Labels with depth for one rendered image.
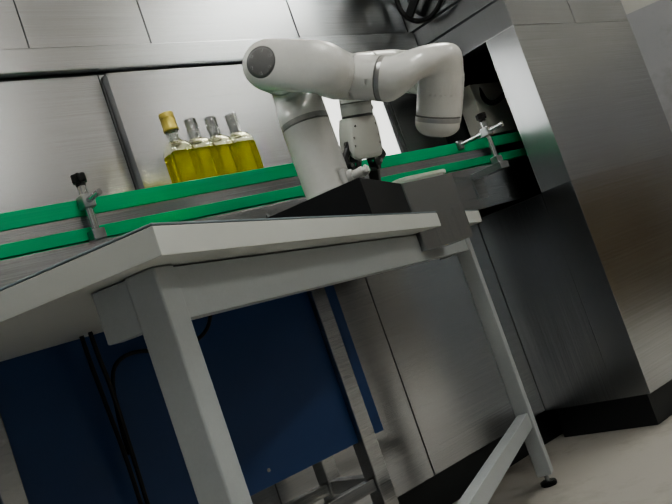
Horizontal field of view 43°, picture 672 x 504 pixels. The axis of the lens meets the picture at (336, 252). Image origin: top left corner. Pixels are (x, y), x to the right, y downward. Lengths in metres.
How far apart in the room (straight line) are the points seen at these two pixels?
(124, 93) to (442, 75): 0.84
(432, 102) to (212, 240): 0.75
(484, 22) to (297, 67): 1.23
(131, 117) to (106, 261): 1.21
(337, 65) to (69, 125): 0.75
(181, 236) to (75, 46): 1.26
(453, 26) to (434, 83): 1.18
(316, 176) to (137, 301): 0.73
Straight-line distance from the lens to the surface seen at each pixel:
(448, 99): 1.60
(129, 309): 0.94
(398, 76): 1.56
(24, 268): 1.55
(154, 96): 2.14
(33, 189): 1.95
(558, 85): 2.70
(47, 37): 2.12
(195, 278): 0.98
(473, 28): 2.72
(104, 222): 1.66
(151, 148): 2.07
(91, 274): 0.91
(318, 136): 1.60
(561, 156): 2.57
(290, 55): 1.56
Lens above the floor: 0.60
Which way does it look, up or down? 4 degrees up
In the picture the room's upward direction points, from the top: 19 degrees counter-clockwise
